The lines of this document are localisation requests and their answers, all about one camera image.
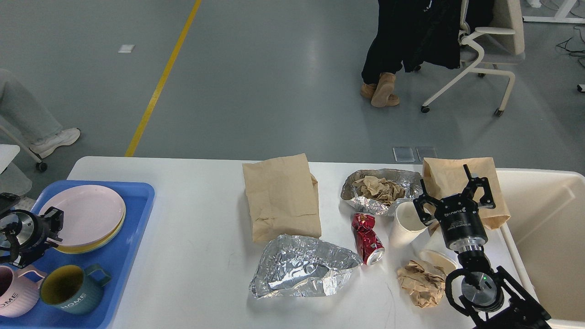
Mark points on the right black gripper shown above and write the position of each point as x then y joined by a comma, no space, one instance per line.
459,224

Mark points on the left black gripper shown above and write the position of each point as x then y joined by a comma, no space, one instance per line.
27,236

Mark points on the pink plate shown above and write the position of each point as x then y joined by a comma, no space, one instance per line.
85,198

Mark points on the dark green home mug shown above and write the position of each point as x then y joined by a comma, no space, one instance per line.
75,290

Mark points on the pink home mug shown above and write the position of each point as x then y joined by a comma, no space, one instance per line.
18,294

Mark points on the large brown paper bag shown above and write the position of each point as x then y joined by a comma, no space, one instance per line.
283,198

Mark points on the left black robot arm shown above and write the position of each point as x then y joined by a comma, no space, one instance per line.
8,201

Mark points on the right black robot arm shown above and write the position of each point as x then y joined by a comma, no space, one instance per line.
492,298

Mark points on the yellow plate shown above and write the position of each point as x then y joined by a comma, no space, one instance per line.
86,232

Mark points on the flattened white paper cup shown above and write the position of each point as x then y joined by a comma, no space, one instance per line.
438,259

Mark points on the white chair at left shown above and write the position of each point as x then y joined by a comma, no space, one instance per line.
13,180

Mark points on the crumpled brown paper in foil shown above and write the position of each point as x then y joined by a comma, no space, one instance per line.
379,189

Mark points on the crumpled brown paper ball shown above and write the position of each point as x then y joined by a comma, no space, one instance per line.
424,282

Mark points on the blue plastic tray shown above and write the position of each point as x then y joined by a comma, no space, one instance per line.
116,257

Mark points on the foil tray with paper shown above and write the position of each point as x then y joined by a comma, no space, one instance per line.
409,180

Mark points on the beige plastic bin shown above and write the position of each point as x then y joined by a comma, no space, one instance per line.
545,236

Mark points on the crushed red soda can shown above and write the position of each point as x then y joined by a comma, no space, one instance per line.
368,244

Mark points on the person in grey trousers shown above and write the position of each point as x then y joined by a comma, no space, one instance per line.
42,132

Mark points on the crumpled foil sheet front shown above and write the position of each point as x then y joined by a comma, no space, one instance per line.
299,266

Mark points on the white office chair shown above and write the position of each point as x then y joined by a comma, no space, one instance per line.
485,48

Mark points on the person in black clothes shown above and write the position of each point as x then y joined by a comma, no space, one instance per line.
410,32

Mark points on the white desk leg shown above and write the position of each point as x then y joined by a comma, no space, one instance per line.
564,11

